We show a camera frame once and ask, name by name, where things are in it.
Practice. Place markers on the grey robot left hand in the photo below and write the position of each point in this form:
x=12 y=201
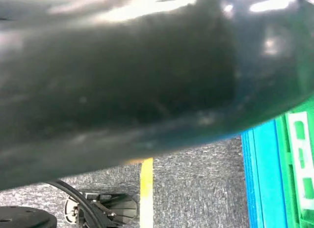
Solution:
x=123 y=83

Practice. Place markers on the blue metal shelf rack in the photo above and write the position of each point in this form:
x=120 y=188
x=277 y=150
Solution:
x=267 y=174

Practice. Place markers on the yellow floor tape square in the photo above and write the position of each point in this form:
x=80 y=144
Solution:
x=146 y=181

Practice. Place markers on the black round disc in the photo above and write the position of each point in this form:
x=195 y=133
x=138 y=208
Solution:
x=24 y=218

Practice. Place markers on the green plastic crate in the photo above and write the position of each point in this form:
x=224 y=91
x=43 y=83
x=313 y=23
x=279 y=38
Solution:
x=281 y=187

